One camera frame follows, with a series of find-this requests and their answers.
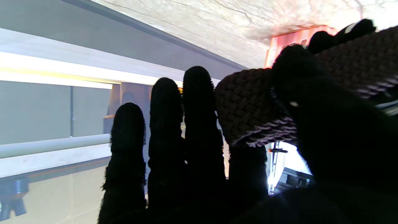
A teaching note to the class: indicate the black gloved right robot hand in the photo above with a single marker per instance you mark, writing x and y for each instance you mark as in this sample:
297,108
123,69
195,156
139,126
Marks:
342,155

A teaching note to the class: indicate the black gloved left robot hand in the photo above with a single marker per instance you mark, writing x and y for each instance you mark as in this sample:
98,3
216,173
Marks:
342,32

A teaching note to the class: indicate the light wooden counter shelf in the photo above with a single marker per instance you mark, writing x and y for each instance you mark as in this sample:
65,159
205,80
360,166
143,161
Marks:
77,65

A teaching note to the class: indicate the pink plastic storage basket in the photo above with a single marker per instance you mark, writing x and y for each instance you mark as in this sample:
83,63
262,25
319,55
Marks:
289,39

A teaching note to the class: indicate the dark brown woven belt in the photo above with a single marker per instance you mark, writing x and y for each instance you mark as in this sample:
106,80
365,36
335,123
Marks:
248,99

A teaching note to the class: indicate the thin black tripod stand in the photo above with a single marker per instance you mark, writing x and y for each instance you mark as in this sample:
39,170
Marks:
276,151

